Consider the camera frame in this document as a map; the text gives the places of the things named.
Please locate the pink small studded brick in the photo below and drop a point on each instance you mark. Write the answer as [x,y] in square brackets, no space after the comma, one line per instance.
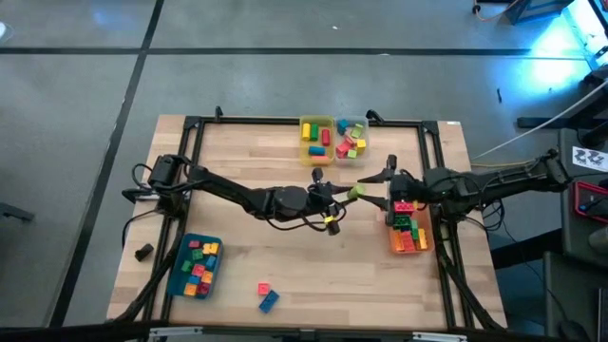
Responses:
[263,289]

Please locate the red long studded brick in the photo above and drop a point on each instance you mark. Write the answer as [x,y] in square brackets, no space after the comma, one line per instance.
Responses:
[404,207]

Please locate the grey low cabinet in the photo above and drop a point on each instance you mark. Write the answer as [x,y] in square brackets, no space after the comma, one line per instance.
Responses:
[570,294]

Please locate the clear plastic bin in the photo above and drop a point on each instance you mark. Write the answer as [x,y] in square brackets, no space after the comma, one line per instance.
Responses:
[366,161]

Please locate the yellow small studded brick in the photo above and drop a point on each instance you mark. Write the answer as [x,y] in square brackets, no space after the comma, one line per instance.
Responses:
[207,249]
[190,289]

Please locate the blue small studded brick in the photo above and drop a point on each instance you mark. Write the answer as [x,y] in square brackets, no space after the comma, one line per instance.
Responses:
[193,279]
[211,261]

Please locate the pink arch block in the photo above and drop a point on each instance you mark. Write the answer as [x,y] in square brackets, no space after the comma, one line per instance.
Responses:
[342,150]

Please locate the orange transparent bin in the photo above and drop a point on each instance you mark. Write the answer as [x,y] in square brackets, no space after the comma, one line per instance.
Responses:
[429,223]

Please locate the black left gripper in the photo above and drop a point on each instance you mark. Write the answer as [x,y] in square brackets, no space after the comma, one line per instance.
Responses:
[294,202]

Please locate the grey chair foot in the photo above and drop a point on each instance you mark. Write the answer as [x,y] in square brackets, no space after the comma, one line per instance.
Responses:
[16,211]

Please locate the teal plastic bin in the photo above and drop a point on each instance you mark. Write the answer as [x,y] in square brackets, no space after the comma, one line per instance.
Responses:
[178,266]

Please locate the small black object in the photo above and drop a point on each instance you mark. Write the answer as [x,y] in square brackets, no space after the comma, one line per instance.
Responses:
[144,252]

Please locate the blue crate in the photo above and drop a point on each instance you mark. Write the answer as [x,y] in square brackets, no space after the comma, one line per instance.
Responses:
[537,9]

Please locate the blue arch block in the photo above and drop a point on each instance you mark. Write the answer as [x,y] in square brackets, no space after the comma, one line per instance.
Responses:
[342,126]

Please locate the green small block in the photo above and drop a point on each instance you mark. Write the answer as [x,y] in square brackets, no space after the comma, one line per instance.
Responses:
[186,266]

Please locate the red cylinder block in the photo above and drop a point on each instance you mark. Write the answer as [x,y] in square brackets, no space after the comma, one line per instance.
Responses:
[326,137]

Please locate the green small studded brick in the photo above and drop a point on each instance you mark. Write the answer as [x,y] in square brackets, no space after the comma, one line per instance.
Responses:
[197,254]

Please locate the red small studded brick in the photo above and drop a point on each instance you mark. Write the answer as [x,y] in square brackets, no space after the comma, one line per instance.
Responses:
[194,244]
[198,270]
[203,288]

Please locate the grey side desk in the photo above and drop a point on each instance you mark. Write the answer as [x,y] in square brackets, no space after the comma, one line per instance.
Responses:
[567,233]

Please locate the blue cylinder block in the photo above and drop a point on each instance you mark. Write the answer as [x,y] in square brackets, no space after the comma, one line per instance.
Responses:
[317,150]

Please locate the pink long studded brick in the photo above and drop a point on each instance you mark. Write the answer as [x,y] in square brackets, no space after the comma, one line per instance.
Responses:
[407,241]

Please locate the light green cylinder block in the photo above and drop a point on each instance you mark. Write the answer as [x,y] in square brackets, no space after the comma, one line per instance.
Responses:
[356,191]

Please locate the blue long studded brick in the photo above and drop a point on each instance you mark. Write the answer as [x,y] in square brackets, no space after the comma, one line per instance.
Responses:
[269,301]

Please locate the red arch block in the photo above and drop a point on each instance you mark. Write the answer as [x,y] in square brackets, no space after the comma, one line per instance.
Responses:
[349,141]

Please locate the pink cylinder block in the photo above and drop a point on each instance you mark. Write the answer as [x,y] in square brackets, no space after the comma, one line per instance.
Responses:
[319,160]

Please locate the dark green long brick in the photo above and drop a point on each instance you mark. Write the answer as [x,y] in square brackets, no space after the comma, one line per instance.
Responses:
[402,221]

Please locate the yellow cylinder block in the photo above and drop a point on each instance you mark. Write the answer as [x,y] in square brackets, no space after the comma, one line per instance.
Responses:
[306,131]

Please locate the yellow arch block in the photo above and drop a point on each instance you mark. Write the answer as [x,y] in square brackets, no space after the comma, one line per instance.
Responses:
[361,146]

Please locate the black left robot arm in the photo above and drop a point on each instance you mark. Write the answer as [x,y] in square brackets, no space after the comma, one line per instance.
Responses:
[228,187]

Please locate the green long studded brick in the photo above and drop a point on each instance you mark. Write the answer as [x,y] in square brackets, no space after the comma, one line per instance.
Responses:
[414,229]

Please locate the grey round object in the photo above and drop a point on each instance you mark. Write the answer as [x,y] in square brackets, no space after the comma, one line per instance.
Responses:
[599,240]

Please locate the orange small studded brick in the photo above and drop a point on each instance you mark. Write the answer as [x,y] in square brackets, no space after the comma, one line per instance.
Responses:
[214,248]
[207,277]

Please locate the red and black device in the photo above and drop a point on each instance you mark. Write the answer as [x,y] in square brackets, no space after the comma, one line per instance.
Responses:
[589,202]

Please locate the yellow transparent bin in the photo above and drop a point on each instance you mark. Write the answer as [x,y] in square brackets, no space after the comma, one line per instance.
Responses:
[332,157]

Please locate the printed white paper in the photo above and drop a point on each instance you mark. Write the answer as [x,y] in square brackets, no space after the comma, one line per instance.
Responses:
[589,158]

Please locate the silver metal bracket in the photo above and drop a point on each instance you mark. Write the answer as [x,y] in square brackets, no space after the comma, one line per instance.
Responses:
[439,336]
[176,331]

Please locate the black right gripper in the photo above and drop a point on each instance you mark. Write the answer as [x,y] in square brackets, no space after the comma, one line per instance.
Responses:
[408,187]

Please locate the yellow-orange long brick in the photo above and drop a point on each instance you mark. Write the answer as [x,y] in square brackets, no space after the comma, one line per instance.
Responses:
[422,239]
[396,241]

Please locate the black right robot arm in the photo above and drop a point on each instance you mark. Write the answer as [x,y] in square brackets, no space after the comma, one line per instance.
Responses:
[499,183]

